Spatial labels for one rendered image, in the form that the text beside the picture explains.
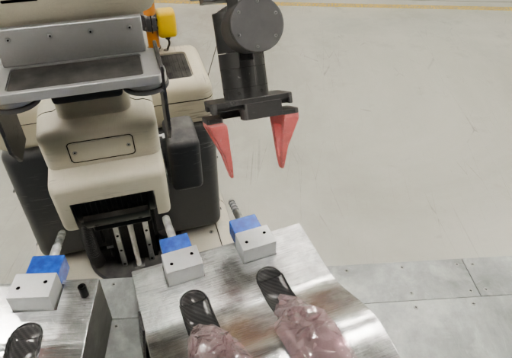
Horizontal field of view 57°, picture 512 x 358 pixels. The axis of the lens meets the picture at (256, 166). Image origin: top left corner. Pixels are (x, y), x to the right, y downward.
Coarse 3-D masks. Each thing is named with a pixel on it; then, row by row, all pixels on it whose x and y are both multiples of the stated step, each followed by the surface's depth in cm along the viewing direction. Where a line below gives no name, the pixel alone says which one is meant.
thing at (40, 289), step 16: (48, 256) 62; (64, 256) 62; (32, 272) 60; (48, 272) 60; (64, 272) 62; (16, 288) 57; (32, 288) 57; (48, 288) 57; (16, 304) 56; (32, 304) 56; (48, 304) 56
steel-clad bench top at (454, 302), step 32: (128, 288) 71; (352, 288) 71; (384, 288) 71; (416, 288) 71; (448, 288) 71; (480, 288) 71; (128, 320) 66; (384, 320) 66; (416, 320) 66; (448, 320) 66; (480, 320) 66; (128, 352) 63; (416, 352) 63; (448, 352) 63; (480, 352) 63
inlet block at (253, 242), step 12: (240, 216) 74; (252, 216) 73; (240, 228) 71; (252, 228) 71; (264, 228) 69; (240, 240) 67; (252, 240) 67; (264, 240) 67; (240, 252) 68; (252, 252) 66; (264, 252) 67
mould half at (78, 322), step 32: (0, 288) 60; (64, 288) 60; (96, 288) 60; (0, 320) 56; (32, 320) 56; (64, 320) 56; (96, 320) 59; (0, 352) 53; (64, 352) 53; (96, 352) 58
